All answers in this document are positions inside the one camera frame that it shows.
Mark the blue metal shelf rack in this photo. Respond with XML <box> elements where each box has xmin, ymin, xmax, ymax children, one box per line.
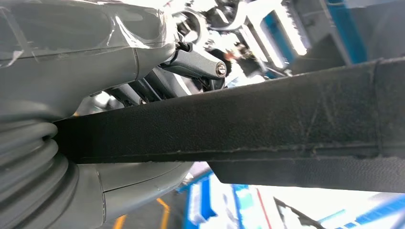
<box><xmin>177</xmin><ymin>170</ymin><xmax>405</xmax><ymax>229</ymax></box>

